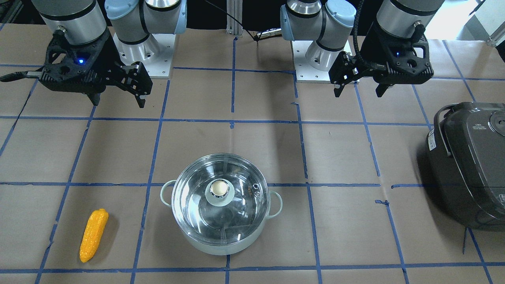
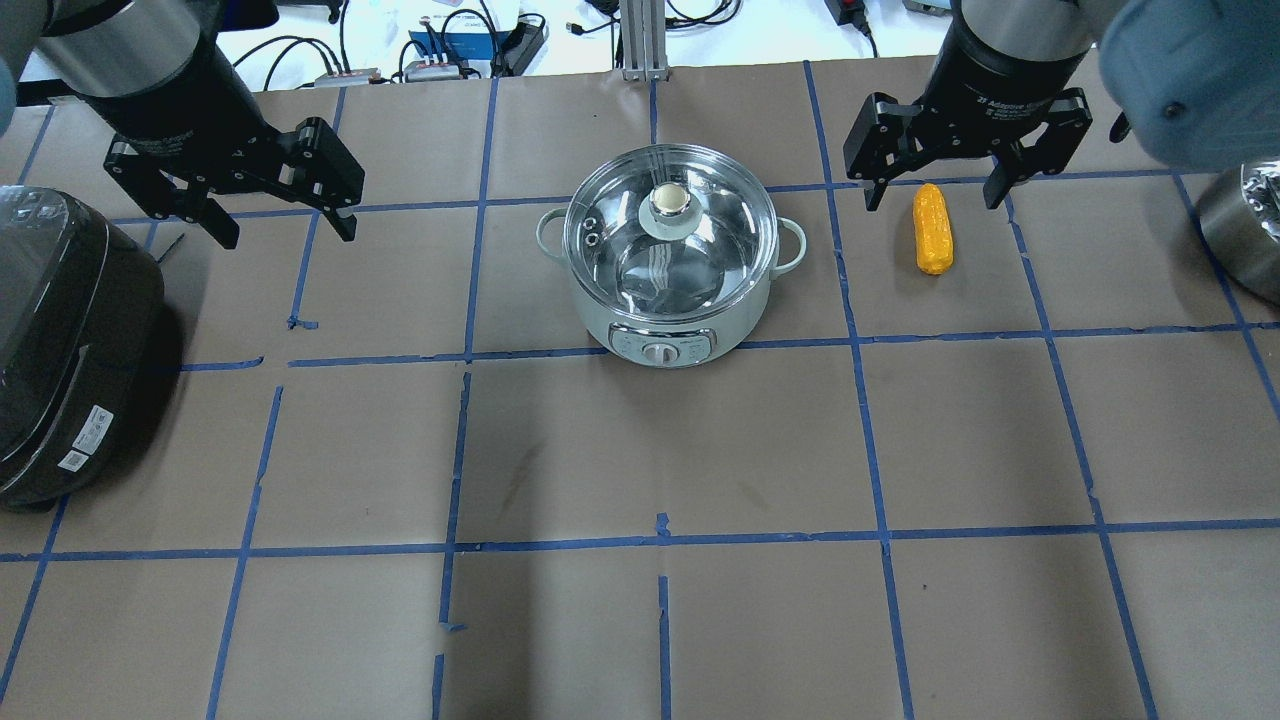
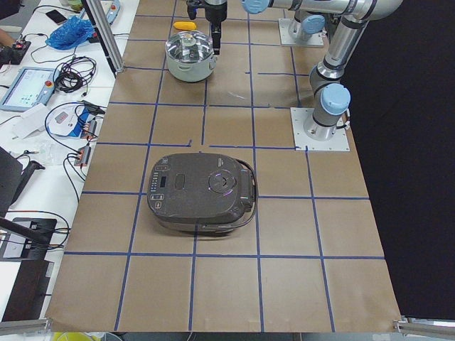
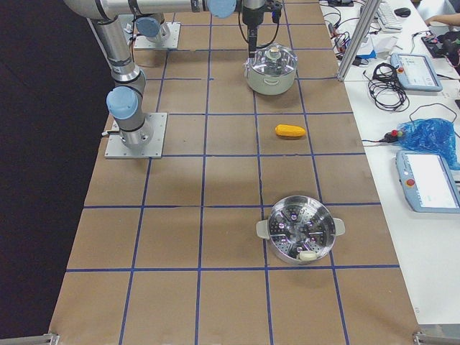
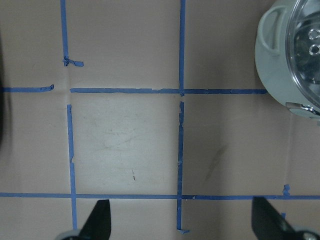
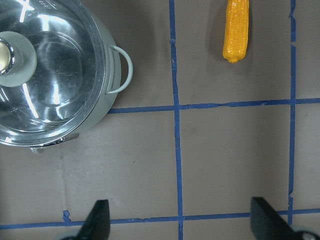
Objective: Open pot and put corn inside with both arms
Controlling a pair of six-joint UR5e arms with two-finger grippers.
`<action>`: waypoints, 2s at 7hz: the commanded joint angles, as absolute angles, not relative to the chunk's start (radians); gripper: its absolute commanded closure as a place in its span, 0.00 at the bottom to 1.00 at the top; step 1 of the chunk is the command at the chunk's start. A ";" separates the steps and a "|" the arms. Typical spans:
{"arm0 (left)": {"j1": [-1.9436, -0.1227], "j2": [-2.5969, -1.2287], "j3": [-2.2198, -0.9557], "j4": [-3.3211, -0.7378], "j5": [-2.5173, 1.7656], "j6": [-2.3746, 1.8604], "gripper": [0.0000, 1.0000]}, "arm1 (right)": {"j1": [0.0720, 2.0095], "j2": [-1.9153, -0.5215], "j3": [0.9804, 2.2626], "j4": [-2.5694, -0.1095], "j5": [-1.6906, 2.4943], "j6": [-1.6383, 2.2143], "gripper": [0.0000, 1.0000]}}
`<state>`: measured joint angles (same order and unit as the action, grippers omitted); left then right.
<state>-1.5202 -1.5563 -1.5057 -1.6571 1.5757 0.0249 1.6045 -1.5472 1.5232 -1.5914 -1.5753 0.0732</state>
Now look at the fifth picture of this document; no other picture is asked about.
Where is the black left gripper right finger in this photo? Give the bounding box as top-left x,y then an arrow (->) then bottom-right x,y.
251,197 -> 300,240

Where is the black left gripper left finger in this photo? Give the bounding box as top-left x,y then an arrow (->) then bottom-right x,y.
77,199 -> 111,240

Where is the glass pot lid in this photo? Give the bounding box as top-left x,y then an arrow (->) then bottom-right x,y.
285,0 -> 320,108

